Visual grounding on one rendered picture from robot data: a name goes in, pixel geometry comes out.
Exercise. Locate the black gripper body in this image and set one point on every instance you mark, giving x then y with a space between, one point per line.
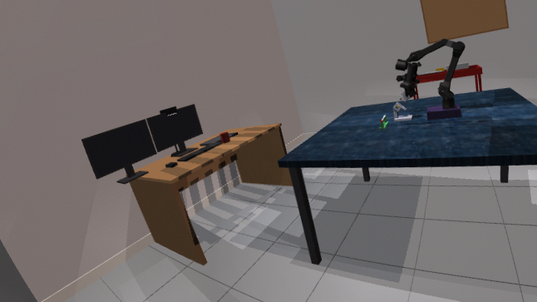
410 80

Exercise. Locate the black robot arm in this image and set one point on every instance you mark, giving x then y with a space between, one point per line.
448 101

